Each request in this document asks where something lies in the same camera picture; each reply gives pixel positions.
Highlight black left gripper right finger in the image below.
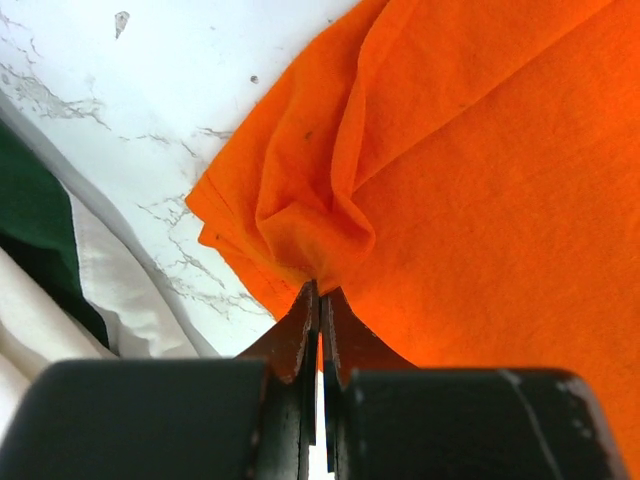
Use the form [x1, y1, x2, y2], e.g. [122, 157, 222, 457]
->
[320, 290, 630, 479]

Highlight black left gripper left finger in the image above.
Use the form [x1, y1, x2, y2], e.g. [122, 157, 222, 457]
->
[1, 283, 319, 479]

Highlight orange t shirt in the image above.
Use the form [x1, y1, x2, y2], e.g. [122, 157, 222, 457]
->
[186, 1, 639, 476]

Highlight cream folded t shirt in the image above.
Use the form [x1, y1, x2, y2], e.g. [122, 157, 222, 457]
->
[0, 104, 221, 436]

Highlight dark green folded t shirt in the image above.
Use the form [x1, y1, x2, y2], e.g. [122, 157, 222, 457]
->
[1, 124, 109, 347]

